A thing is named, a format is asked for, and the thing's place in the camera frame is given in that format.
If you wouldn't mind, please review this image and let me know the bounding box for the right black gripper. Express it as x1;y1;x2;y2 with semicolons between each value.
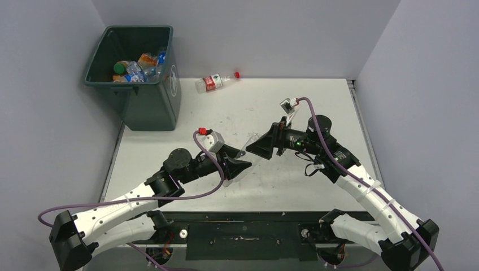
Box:
246;116;320;160

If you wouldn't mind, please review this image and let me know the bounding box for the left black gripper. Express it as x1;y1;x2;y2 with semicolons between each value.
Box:
179;144;251;184

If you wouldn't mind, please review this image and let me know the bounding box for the clear bottle white cap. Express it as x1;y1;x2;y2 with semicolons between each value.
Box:
223;133;262;187

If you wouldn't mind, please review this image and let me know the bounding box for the red label bottle back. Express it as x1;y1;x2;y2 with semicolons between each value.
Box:
195;71;241;93

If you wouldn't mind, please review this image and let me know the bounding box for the blue label water bottle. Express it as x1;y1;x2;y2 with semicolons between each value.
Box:
155;47;167;80

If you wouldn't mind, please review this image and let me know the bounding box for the orange crushed bottle back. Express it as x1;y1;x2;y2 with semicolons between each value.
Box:
137;53;158;69

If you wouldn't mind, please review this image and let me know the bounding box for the clear crushed bottle back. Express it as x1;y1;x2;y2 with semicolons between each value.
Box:
127;62;146;82

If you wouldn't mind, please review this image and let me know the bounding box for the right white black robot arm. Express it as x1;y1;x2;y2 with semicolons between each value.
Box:
246;115;439;270

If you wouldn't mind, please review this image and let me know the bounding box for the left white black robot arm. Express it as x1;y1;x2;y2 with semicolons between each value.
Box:
49;146;252;270

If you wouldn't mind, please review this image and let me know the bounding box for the dark green plastic bin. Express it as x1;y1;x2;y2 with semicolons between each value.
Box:
84;25;181;131

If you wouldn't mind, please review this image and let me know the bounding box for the Pepsi bottle blue cap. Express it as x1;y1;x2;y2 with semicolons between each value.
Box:
117;73;159;82

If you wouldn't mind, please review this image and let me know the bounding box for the brown stained bottle green cap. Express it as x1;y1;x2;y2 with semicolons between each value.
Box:
112;60;131;82

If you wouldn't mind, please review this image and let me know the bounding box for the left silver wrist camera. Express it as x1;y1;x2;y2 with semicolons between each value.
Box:
202;131;225;153

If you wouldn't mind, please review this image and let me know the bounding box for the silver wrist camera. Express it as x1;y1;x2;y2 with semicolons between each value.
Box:
280;98;299;126
202;131;225;153

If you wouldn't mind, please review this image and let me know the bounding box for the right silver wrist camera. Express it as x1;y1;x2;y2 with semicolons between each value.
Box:
280;98;299;126

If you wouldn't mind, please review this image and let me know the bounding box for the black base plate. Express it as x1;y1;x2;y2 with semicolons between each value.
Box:
112;211;356;262

